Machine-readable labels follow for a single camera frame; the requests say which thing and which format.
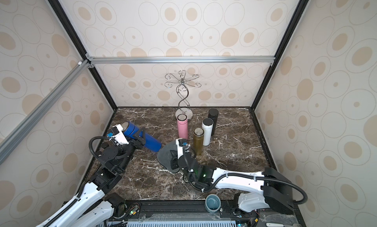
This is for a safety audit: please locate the blue thermos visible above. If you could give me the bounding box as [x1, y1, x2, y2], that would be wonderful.
[121, 122, 162, 152]

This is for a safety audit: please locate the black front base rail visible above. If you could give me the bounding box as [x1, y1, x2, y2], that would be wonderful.
[52, 200, 304, 227]

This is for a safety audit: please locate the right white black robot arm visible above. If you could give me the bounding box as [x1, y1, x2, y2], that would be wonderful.
[168, 149, 308, 215]

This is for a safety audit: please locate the grey wiping cloth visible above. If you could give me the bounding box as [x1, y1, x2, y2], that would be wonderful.
[157, 141, 180, 174]

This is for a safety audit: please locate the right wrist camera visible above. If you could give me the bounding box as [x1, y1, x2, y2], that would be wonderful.
[176, 138, 190, 158]

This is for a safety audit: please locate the pink thermos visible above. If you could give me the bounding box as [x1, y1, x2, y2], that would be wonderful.
[177, 114, 188, 139]

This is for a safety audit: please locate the left diagonal aluminium rail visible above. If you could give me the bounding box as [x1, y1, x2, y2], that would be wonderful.
[1, 60, 89, 163]

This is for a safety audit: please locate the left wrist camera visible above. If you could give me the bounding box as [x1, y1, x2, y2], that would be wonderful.
[107, 124, 129, 146]

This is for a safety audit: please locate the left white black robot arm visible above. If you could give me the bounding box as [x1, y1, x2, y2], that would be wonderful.
[39, 128, 146, 227]

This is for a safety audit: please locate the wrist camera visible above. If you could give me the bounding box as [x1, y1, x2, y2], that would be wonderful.
[176, 138, 190, 158]
[107, 124, 129, 146]

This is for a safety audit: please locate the silver wire cup stand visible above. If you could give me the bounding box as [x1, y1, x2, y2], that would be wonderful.
[164, 70, 201, 120]

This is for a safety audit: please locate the teal ceramic mug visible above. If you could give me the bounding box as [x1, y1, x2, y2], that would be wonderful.
[205, 194, 221, 213]

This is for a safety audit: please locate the white thermos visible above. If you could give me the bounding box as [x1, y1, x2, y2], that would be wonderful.
[202, 118, 214, 146]

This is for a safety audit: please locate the black thermos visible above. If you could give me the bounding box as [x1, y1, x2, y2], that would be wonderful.
[208, 108, 219, 136]

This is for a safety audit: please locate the gold thermos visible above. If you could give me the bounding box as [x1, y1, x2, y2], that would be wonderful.
[193, 128, 204, 155]

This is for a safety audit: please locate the horizontal aluminium rail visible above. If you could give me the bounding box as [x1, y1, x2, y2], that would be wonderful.
[89, 56, 275, 64]

